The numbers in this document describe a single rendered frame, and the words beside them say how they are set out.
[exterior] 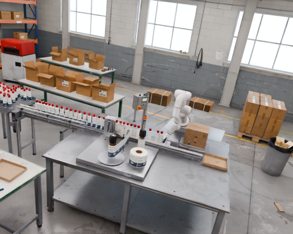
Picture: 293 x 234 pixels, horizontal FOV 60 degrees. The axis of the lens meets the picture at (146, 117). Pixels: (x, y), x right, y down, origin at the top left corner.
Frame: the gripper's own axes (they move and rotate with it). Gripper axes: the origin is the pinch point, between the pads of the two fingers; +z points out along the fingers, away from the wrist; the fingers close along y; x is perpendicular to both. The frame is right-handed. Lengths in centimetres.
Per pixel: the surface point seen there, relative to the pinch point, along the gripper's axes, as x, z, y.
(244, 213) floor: 154, 45, -25
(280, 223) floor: 199, 28, -27
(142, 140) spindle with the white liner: -23.4, -3.1, 31.7
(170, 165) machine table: 21.4, 4.4, 34.6
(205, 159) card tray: 58, -9, -1
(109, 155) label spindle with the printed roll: -45, 17, 64
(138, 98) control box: -56, -34, 0
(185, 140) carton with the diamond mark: 25.4, -7.9, -19.7
